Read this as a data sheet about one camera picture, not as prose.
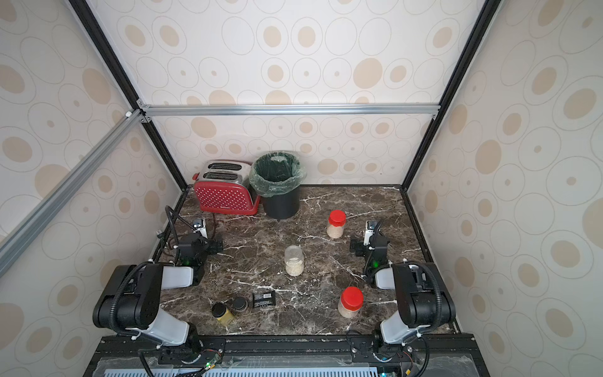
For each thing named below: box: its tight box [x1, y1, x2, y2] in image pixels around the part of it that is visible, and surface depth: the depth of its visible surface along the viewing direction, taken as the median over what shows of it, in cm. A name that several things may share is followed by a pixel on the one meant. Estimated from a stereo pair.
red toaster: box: [192, 159, 261, 216], surface depth 104 cm
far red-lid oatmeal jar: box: [326, 209, 348, 239], surface depth 102 cm
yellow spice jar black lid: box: [211, 302, 235, 327], surface depth 75 cm
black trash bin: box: [261, 185, 300, 220], surface depth 111 cm
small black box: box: [252, 290, 277, 308], surface depth 85 cm
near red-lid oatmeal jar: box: [337, 285, 366, 319], surface depth 74 cm
